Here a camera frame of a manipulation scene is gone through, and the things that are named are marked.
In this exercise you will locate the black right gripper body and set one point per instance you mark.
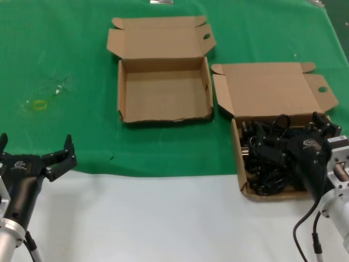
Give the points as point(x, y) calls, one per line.
point(310, 163)

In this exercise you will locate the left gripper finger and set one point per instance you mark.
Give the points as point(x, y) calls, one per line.
point(3, 143)
point(61, 163)

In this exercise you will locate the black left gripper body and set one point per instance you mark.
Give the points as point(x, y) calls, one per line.
point(21, 185)

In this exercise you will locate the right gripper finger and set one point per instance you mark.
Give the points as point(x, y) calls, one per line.
point(272, 150)
point(327, 127)

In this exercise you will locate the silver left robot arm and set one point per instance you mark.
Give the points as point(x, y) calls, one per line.
point(8, 237)

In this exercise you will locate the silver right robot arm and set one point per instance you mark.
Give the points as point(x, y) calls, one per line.
point(338, 218)

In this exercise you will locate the brown cardboard box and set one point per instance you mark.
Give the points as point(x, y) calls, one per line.
point(272, 87)

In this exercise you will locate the torn-edged cardboard box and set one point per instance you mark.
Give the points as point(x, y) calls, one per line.
point(163, 90)

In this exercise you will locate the yellow tape square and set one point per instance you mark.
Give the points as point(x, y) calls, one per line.
point(33, 104)

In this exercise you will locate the white paper scrap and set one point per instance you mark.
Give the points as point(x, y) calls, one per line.
point(57, 92)

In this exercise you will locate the green tablecloth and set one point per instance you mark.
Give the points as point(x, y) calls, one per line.
point(68, 41)

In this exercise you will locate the silver metal clamp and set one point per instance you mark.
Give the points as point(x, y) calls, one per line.
point(161, 1)
point(317, 2)

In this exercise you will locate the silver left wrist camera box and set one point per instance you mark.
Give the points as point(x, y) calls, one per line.
point(3, 202)

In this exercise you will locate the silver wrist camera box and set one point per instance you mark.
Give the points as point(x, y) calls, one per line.
point(3, 202)
point(339, 152)

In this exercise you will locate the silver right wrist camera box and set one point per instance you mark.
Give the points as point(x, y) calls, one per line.
point(339, 152)

